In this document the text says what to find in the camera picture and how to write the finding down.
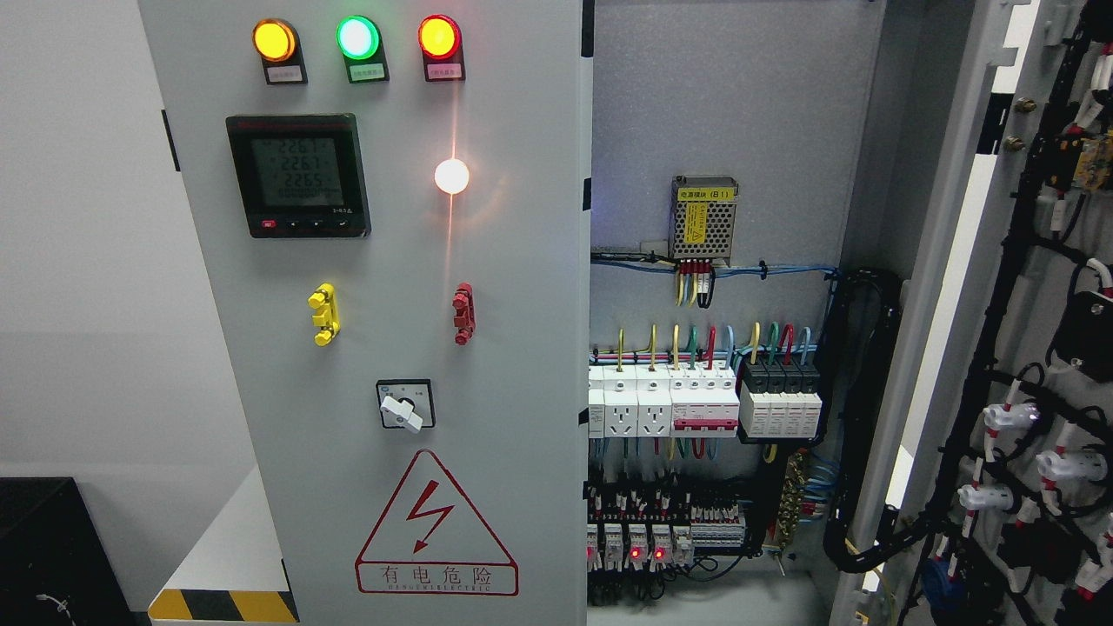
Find grey cabinet door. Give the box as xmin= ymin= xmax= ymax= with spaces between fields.
xmin=139 ymin=1 xmax=591 ymax=625
xmin=823 ymin=1 xmax=1110 ymax=625

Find red indicator lamp left door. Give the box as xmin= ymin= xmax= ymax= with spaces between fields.
xmin=417 ymin=13 xmax=466 ymax=82

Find green indicator lamp left door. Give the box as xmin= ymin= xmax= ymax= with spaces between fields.
xmin=337 ymin=14 xmax=390 ymax=84

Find yellow indicator lamp left door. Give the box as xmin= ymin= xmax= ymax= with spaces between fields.
xmin=253 ymin=17 xmax=309 ymax=84

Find white socket modules row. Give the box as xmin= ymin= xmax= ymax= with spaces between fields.
xmin=588 ymin=364 xmax=672 ymax=439

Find white glowing indicator lamp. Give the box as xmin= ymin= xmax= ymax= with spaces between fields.
xmin=434 ymin=157 xmax=470 ymax=195

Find red white circuit breaker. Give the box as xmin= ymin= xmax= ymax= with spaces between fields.
xmin=670 ymin=361 xmax=739 ymax=437

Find perforated metal power supply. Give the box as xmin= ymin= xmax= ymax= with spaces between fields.
xmin=670 ymin=176 xmax=739 ymax=264

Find relay terminal block row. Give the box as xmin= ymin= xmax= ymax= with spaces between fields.
xmin=582 ymin=475 xmax=751 ymax=574

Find black surge protector modules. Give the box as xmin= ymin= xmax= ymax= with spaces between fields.
xmin=738 ymin=358 xmax=823 ymax=440

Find grey electrical cabinet body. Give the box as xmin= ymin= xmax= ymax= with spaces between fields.
xmin=578 ymin=0 xmax=975 ymax=626

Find red electric danger warning sticker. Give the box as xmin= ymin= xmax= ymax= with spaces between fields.
xmin=355 ymin=449 xmax=518 ymax=596

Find black digital power meter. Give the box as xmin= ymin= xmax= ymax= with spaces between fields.
xmin=225 ymin=113 xmax=370 ymax=238

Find black box at left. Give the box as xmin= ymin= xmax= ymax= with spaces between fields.
xmin=1 ymin=478 xmax=134 ymax=625

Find white rotary selector switch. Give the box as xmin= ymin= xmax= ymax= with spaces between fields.
xmin=375 ymin=379 xmax=437 ymax=433

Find black wrapped right cable harness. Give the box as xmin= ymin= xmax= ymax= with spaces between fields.
xmin=823 ymin=267 xmax=905 ymax=573

